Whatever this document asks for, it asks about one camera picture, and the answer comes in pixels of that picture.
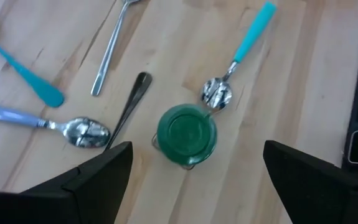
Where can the plain silver spoon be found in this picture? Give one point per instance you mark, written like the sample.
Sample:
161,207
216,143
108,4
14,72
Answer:
110,53

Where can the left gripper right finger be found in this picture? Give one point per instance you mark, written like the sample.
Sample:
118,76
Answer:
315,193

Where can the green lid oregano jar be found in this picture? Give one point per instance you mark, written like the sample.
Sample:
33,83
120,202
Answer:
186,133

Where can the all black long spoon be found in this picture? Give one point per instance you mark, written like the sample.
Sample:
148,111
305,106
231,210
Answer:
136,90

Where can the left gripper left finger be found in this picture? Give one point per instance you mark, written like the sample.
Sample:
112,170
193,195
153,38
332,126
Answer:
97,186

